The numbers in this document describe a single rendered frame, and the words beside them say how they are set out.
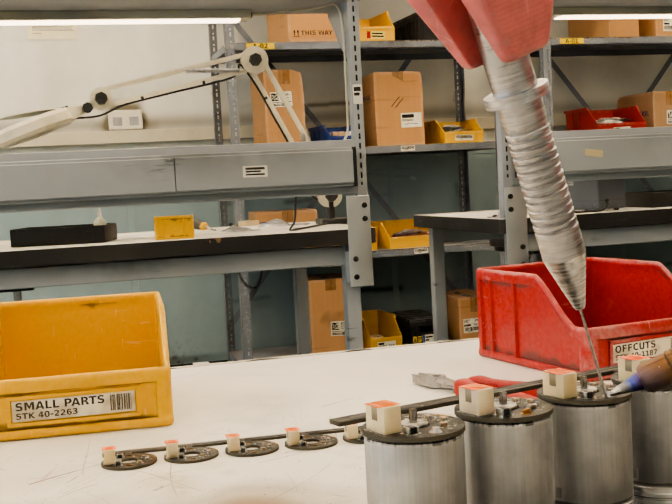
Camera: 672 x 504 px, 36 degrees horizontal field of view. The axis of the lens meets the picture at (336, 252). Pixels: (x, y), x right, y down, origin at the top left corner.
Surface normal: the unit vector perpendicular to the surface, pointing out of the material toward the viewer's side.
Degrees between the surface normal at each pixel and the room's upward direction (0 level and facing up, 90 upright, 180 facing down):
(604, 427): 90
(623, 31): 89
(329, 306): 91
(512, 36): 99
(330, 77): 90
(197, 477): 0
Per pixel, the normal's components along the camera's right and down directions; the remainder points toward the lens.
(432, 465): 0.22, 0.05
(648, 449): -0.53, 0.08
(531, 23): 0.62, 0.18
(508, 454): -0.12, 0.07
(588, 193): -0.83, 0.08
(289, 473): -0.05, -1.00
